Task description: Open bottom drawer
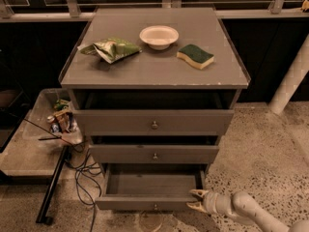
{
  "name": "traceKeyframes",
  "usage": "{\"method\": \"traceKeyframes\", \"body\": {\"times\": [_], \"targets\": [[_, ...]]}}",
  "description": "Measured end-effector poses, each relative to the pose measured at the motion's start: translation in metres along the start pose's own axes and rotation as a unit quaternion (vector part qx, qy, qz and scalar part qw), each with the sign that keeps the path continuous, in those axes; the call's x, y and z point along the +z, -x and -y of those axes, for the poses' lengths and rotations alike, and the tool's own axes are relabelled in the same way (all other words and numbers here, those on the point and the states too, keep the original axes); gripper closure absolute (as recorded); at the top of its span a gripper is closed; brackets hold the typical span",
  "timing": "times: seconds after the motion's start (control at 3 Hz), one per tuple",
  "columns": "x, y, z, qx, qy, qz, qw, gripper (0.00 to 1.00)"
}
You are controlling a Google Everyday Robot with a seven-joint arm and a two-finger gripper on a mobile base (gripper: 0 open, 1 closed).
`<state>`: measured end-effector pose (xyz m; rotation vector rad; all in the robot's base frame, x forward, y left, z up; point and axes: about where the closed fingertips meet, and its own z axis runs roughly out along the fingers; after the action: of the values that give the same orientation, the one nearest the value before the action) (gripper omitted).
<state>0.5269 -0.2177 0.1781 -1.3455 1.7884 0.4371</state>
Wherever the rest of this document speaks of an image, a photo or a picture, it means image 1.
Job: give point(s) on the green yellow sponge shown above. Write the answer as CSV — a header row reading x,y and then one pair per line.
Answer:
x,y
195,56

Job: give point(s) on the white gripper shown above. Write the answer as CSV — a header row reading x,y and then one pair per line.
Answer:
x,y
210,201

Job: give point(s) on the grey top drawer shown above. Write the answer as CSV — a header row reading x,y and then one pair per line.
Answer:
x,y
151,112

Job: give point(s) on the grey bottom drawer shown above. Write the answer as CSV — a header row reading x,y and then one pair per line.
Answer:
x,y
150,187

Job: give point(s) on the grey middle drawer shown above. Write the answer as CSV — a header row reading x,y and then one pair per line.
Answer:
x,y
154,149

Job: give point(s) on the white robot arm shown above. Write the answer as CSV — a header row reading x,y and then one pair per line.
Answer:
x,y
241,208

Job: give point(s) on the green chip bag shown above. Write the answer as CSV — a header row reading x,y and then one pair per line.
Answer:
x,y
111,49

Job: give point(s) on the snack packages in bin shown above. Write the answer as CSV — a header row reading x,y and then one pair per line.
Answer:
x,y
62,120

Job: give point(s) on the grey drawer cabinet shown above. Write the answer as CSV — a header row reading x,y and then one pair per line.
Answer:
x,y
159,69

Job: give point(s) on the black metal bar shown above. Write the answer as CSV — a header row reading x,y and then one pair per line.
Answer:
x,y
42,217

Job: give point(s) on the metal window railing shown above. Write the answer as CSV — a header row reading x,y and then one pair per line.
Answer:
x,y
154,7

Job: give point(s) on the grey drawer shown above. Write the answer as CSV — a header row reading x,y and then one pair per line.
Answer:
x,y
151,112
154,149
150,187

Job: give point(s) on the white diagonal pipe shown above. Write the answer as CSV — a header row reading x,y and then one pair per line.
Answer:
x,y
292,79

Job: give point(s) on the white bowl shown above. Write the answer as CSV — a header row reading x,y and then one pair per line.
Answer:
x,y
159,37

